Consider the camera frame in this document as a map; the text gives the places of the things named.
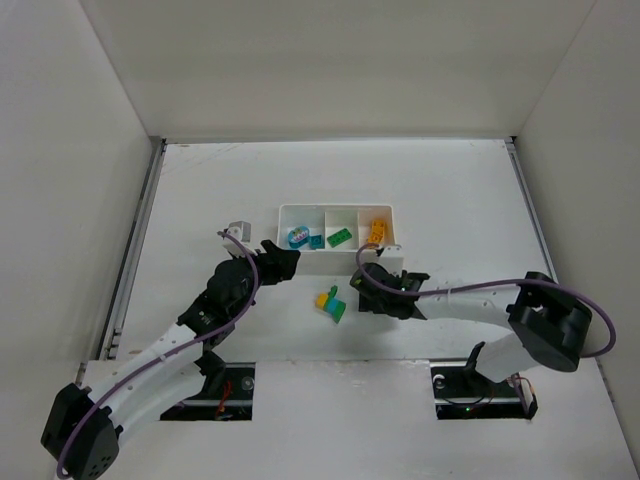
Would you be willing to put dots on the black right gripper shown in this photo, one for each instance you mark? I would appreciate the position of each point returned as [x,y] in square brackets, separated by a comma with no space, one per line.
[373,288]

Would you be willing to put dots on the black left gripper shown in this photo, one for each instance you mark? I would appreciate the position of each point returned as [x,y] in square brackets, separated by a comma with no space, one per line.
[273,261]

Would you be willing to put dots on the blue curved lego brick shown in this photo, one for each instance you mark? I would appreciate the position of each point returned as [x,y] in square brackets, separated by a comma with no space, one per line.
[298,237]

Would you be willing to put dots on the blue long lego brick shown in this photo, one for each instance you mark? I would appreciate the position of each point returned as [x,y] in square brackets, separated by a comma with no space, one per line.
[316,242]

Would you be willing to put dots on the yellow rounded lego brick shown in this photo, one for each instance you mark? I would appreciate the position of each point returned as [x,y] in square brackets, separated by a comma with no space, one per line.
[381,226]

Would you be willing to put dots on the green lego plate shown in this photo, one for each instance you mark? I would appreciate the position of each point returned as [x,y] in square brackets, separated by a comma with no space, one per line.
[339,237]

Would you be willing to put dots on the long yellow lego brick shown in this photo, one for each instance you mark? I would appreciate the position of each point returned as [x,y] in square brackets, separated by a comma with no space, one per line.
[375,239]

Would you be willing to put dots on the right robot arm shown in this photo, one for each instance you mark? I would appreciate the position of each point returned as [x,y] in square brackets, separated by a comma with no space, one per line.
[546,325]

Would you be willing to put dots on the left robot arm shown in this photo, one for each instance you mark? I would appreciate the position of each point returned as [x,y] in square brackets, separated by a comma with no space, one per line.
[87,426]

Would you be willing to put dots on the green blue yellow lego stack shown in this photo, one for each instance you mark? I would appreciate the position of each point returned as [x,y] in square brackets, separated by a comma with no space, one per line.
[330,304]

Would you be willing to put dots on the white three-compartment tray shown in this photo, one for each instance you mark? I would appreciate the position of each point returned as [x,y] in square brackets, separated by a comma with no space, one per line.
[325,219]

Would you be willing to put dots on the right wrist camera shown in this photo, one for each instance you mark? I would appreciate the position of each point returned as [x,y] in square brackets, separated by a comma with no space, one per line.
[391,257]

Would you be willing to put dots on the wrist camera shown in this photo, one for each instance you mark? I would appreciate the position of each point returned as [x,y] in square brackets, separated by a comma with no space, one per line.
[237,237]
[391,257]

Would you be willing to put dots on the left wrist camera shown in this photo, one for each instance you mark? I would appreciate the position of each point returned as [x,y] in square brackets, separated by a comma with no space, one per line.
[237,237]

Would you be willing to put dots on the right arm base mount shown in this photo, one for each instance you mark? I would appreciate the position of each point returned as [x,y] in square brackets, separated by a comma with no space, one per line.
[461,393]

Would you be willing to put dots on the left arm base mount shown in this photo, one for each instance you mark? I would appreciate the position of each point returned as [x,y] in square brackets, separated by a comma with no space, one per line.
[226,396]

